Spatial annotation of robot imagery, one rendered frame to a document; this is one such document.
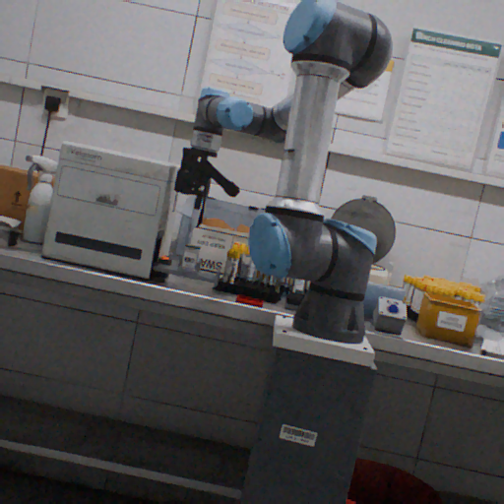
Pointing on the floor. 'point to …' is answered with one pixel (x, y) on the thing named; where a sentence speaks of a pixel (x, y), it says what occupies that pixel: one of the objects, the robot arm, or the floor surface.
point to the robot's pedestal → (307, 429)
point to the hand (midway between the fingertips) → (196, 229)
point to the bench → (187, 298)
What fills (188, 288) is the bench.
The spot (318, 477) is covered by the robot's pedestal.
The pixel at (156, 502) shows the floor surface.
